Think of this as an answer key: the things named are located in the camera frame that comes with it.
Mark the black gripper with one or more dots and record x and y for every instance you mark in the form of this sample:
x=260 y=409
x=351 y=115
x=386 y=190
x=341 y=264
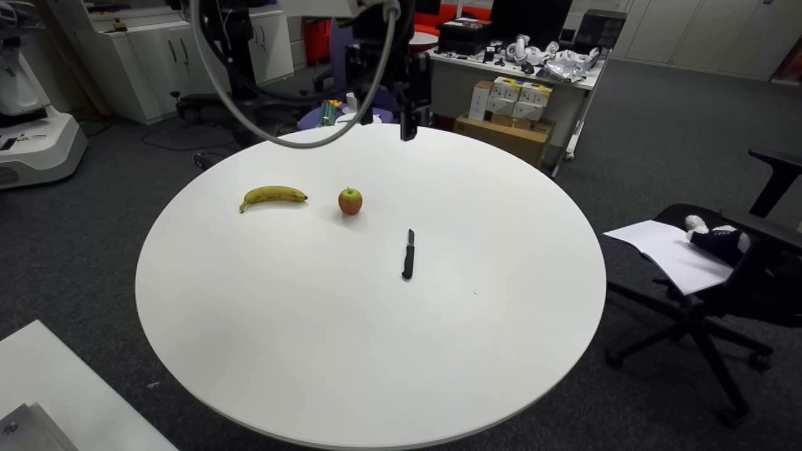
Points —
x=389 y=42

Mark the red green apple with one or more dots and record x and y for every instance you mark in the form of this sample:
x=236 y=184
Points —
x=349 y=202

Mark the white cup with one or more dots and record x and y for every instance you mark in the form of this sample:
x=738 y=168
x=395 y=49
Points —
x=351 y=101

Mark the green packet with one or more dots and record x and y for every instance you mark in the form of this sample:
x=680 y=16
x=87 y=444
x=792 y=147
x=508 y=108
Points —
x=331 y=112

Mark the white cluttered desk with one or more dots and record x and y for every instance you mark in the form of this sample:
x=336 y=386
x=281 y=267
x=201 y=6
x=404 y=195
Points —
x=453 y=83

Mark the red sofa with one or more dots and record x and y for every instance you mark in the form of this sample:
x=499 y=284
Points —
x=435 y=16

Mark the black case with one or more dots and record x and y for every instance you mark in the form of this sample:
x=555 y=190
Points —
x=461 y=36

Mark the white paper bag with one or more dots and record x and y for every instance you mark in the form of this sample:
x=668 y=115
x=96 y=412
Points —
x=533 y=103
x=502 y=100

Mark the large cardboard box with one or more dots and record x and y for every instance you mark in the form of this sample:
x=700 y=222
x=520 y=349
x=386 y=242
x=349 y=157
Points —
x=502 y=138

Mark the yellow banana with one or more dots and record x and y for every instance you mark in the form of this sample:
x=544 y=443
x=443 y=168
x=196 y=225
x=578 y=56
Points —
x=271 y=197

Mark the large black monitor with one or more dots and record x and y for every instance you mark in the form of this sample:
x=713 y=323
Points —
x=529 y=22

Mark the pile of plastic bags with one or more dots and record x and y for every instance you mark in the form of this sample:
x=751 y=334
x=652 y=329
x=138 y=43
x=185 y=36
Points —
x=553 y=61

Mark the small black monitor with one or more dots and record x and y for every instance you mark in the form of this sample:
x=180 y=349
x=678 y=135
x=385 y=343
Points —
x=602 y=28

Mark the white cabinet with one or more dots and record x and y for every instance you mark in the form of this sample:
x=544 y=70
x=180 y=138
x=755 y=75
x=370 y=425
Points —
x=151 y=60

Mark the white paper sheets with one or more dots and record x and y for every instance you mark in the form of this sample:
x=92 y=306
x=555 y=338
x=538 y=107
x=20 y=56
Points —
x=668 y=252

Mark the black white handheld controller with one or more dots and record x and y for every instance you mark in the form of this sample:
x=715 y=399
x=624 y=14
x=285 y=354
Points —
x=718 y=242

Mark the black swivel chair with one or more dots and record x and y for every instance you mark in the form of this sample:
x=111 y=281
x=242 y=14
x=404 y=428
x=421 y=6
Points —
x=753 y=284

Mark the metal mounting plate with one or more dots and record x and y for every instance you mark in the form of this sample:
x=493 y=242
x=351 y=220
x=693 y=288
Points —
x=29 y=429

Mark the black pedestal stand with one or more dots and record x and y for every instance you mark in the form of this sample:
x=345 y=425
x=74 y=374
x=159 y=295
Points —
x=240 y=51

